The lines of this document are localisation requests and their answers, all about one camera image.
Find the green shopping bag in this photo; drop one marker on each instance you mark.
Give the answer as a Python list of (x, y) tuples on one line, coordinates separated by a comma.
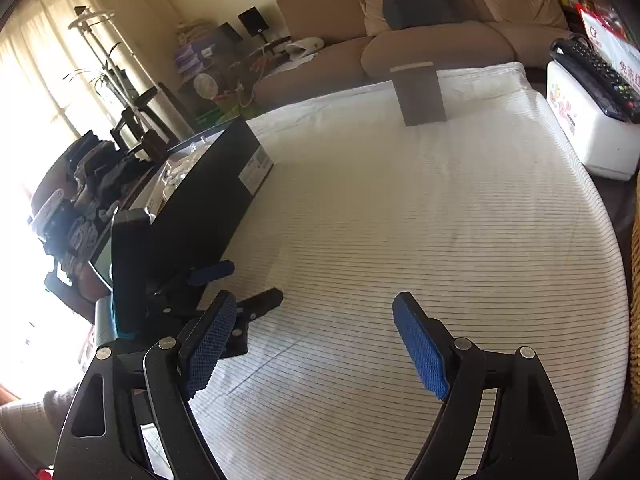
[(220, 112)]

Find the white coat stand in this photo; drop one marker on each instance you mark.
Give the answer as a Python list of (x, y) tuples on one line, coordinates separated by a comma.
[(90, 19)]

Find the brown armchair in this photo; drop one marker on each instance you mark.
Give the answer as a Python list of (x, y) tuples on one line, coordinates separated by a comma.
[(75, 285)]

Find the white striped padded desktop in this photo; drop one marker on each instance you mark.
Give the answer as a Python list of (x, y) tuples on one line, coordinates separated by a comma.
[(400, 220)]

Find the black speaker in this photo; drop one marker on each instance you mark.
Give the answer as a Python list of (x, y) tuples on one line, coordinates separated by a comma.
[(252, 21)]

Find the dark wooden chair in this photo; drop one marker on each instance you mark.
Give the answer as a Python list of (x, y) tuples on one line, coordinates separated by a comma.
[(150, 145)]

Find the round white fan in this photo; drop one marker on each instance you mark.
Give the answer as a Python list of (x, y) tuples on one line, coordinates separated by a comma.
[(206, 87)]

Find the white flower print container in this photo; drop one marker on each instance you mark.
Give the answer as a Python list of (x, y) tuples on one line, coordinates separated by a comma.
[(585, 127)]

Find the potted green plant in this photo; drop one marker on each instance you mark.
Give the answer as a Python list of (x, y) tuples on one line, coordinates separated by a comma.
[(107, 80)]

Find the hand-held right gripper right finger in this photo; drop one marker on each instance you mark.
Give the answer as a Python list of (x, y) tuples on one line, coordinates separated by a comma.
[(422, 347)]

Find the dark grey lumbar pillow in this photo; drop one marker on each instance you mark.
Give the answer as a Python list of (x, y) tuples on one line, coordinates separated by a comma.
[(420, 7)]

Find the black cardboard storage box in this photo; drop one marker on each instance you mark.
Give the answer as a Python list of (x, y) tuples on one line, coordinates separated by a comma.
[(210, 200)]

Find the black remote control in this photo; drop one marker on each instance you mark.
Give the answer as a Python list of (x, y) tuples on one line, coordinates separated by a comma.
[(600, 80)]

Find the wicker basket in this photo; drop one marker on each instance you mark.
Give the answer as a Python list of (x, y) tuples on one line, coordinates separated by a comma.
[(636, 260)]

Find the pile of folded clothes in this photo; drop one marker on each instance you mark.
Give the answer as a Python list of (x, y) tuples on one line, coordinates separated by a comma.
[(95, 180)]

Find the stack of purple tissue packs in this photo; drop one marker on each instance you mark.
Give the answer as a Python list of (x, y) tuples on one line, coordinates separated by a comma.
[(192, 55)]

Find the grey knit cloth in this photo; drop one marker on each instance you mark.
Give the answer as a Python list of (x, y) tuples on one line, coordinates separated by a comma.
[(30, 420)]

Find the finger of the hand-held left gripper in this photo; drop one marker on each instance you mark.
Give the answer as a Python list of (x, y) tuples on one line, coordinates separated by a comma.
[(262, 302), (212, 271)]

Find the red white plastic bag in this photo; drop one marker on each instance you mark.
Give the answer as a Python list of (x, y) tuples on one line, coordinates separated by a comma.
[(607, 30)]

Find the cream curtain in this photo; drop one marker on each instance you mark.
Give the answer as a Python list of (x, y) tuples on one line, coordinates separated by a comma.
[(50, 60)]

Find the woven straw hat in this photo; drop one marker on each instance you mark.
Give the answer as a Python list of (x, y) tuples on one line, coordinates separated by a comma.
[(192, 30)]

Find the dark brown small box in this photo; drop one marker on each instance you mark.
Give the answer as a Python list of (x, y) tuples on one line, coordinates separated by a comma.
[(420, 100)]

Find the brown sofa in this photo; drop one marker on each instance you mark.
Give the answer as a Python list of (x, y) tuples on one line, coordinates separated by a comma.
[(440, 45)]

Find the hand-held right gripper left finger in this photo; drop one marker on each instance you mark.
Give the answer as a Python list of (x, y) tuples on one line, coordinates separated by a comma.
[(207, 350)]

